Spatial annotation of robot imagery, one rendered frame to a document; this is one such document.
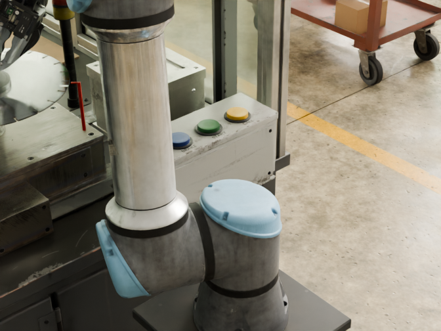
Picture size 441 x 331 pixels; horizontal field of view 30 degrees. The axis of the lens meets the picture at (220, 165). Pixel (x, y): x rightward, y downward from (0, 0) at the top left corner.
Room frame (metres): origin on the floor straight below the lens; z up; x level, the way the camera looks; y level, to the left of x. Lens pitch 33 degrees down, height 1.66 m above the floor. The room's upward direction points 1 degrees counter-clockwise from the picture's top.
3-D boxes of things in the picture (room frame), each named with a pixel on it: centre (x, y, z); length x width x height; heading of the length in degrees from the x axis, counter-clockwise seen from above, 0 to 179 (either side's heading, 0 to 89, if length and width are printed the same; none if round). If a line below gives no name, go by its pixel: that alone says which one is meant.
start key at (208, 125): (1.30, 0.02, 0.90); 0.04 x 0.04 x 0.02
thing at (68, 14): (1.66, 0.33, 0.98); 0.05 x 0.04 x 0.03; 40
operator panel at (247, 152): (1.31, 0.03, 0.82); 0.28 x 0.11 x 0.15; 130
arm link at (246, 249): (0.97, -0.02, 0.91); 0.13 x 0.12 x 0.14; 108
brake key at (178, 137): (1.25, 0.07, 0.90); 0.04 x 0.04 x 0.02
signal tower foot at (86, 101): (1.66, 0.33, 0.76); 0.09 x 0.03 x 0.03; 130
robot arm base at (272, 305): (0.97, -0.03, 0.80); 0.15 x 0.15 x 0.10
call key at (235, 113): (1.34, -0.03, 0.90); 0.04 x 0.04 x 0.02
